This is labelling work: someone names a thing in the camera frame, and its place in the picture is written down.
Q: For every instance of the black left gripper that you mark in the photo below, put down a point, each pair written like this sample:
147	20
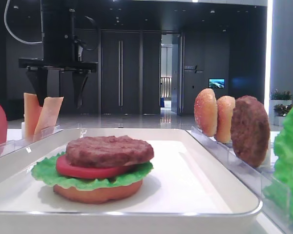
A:
60	50

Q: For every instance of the orange cheese slice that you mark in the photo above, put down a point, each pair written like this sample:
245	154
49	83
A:
32	110
49	113

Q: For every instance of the clear holder for cheese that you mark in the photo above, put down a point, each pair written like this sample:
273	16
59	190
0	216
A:
42	134

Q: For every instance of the red tomato slice on stack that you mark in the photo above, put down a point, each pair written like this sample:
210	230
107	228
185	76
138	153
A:
65	169

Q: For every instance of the brown meat patty on stack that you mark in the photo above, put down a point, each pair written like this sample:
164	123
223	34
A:
108	151

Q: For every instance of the green lettuce leaf on stack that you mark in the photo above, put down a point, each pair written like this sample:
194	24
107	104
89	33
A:
45	171

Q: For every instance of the standing brown meat patty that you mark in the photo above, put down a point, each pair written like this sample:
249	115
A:
250	130

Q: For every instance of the standing green lettuce leaf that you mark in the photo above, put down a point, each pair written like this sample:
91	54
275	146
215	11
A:
289	151

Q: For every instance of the dark double doors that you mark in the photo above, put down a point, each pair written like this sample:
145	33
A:
130	62

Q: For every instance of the bottom bun on tray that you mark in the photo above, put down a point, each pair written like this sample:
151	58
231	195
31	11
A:
100	195

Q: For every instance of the standing bun far right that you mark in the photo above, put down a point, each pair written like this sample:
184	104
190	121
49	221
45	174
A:
206	112

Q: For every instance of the standing bun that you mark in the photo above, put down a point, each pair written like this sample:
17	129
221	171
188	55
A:
225	105
206	112

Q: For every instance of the white metal tray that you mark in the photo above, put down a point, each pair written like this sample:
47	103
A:
188	192

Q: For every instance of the potted plants in planter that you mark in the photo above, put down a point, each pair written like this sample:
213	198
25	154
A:
279	106

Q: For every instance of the clear left rail strip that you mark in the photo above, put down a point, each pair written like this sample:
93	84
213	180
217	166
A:
13	145

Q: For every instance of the clear rail strip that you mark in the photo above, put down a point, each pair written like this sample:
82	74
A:
13	145
255	179

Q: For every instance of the wall display screen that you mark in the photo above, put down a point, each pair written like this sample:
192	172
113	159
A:
216	83

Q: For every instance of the clear right rail strip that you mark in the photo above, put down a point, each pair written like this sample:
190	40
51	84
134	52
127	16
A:
255	179

